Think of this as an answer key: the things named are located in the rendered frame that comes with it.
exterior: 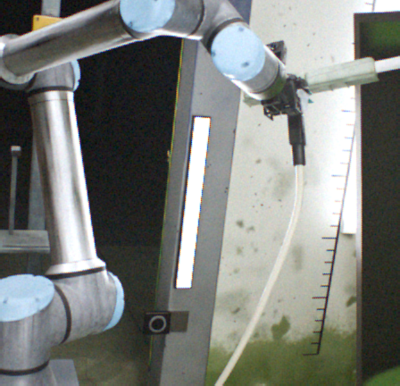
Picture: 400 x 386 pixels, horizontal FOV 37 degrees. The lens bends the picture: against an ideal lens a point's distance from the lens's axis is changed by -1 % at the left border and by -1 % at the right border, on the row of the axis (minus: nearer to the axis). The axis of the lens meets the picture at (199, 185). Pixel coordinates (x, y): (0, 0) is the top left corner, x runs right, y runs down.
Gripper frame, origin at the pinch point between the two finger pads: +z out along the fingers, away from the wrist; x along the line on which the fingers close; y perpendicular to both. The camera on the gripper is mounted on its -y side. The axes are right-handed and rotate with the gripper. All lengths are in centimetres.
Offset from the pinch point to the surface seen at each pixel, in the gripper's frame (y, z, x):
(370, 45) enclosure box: -22.2, 31.5, 13.5
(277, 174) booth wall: -2, 81, -33
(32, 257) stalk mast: 22, 44, -118
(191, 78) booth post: -33, 47, -49
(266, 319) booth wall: 50, 100, -50
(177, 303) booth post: 42, 71, -73
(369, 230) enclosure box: 26, 54, 3
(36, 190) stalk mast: -1, 37, -110
